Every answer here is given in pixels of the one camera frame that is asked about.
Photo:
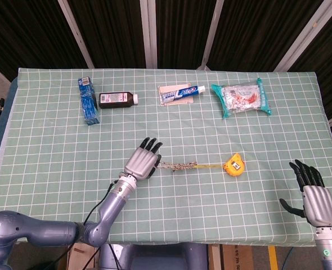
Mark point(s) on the green checked tablecloth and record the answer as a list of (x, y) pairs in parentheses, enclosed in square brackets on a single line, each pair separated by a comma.
[(183, 197)]

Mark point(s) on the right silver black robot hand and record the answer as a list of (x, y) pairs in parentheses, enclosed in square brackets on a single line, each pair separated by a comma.
[(319, 205)]

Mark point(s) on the brown cardboard box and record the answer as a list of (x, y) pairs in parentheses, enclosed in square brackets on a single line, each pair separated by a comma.
[(78, 253), (239, 258)]

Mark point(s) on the yellow tape measure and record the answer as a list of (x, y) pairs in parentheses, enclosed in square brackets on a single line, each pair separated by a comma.
[(233, 166)]

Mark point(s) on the wooden table leg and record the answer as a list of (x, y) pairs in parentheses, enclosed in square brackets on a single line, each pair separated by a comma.
[(214, 257)]

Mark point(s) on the blue white toothpaste tube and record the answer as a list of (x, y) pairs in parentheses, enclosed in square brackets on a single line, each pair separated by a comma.
[(180, 94)]

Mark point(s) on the blue-grey robot torso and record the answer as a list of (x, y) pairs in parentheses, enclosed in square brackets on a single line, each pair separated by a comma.
[(154, 257)]

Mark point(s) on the blue carton box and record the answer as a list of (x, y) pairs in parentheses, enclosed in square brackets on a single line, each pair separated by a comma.
[(88, 104)]

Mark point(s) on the black pleated curtain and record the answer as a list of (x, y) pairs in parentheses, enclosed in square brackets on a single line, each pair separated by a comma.
[(115, 33)]

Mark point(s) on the white frame post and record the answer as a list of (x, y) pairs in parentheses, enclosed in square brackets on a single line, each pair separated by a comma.
[(76, 36), (306, 33), (211, 33), (149, 33)]

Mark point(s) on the brown bottle white cap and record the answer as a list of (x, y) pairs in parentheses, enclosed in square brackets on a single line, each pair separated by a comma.
[(115, 100)]

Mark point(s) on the dark blue table cover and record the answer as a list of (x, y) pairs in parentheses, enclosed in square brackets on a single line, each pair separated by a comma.
[(4, 126)]

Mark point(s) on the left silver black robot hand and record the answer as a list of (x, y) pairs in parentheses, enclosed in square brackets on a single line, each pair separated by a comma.
[(140, 163)]

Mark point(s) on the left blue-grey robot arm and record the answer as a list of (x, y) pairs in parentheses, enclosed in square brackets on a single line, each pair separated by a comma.
[(109, 208)]

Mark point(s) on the teal clear snack packet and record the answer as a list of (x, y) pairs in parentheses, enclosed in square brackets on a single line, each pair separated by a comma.
[(242, 98)]

